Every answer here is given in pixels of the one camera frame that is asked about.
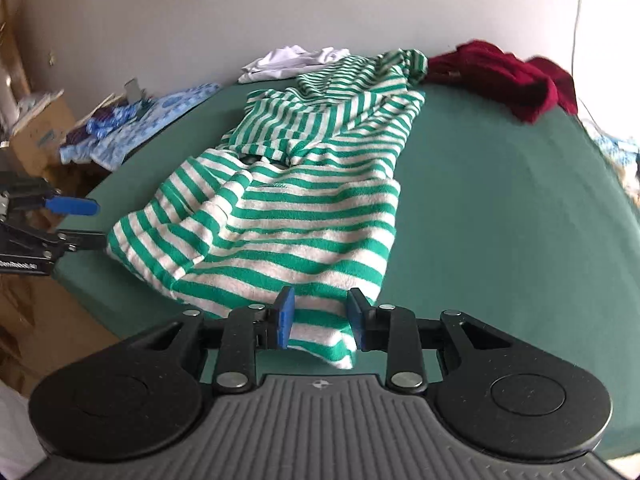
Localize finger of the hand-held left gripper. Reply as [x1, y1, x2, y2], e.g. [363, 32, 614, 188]
[22, 175, 101, 216]
[5, 222, 108, 259]

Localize dark blue floral cloth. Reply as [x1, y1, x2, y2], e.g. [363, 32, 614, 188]
[65, 102, 143, 146]

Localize white garment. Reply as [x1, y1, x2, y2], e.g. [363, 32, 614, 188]
[237, 46, 351, 84]

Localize green white striped hoodie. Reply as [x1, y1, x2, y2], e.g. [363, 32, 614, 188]
[106, 49, 430, 371]

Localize light blue patterned cloth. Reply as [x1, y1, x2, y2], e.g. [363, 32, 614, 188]
[582, 117, 640, 206]

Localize light blue patterned towel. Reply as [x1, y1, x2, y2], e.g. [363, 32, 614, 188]
[60, 82, 222, 170]

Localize thin wall cable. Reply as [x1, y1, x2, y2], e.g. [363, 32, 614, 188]
[570, 0, 585, 78]

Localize brown cardboard box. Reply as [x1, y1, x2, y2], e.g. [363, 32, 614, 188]
[0, 275, 121, 396]

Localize dark red garment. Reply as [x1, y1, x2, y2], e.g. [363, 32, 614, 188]
[427, 39, 579, 125]

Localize wooden shelf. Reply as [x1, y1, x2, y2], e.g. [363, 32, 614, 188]
[0, 0, 31, 106]

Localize white cloth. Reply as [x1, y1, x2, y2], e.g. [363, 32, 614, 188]
[0, 382, 47, 476]

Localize green bed sheet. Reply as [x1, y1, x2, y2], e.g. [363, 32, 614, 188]
[52, 52, 640, 461]

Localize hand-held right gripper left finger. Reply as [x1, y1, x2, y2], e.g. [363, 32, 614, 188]
[150, 286, 297, 395]

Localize cardboard box blue label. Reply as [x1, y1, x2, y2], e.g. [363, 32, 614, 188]
[7, 90, 78, 178]

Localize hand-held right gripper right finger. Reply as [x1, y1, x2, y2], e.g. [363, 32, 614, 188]
[346, 287, 513, 394]

